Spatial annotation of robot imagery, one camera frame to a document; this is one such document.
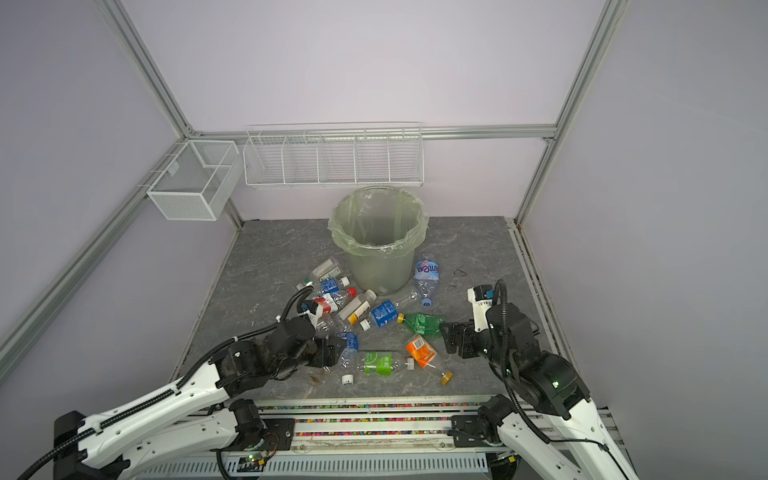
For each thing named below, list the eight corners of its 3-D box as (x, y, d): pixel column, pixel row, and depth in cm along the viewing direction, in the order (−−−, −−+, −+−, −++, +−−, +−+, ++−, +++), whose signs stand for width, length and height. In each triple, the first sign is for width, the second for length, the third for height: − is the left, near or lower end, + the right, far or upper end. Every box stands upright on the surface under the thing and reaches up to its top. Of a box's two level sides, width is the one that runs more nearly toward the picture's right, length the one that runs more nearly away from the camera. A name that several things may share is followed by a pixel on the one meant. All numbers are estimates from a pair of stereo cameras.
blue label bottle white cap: (366, 337, 90) (365, 331, 87) (358, 323, 93) (357, 316, 90) (401, 319, 94) (401, 312, 90) (392, 305, 97) (392, 298, 94)
